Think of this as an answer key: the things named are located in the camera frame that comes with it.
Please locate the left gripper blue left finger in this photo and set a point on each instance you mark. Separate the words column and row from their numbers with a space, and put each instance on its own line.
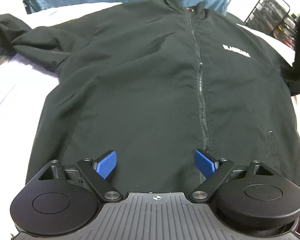
column 95, row 172

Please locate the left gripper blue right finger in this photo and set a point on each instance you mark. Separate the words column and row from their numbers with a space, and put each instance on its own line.
column 215, row 172

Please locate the black zip jacket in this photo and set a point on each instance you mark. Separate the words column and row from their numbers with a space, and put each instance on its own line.
column 160, row 89

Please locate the purple floral bed sheet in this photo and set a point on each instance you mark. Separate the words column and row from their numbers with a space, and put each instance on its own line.
column 17, row 75

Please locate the black wire rack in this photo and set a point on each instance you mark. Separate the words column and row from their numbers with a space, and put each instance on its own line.
column 272, row 17

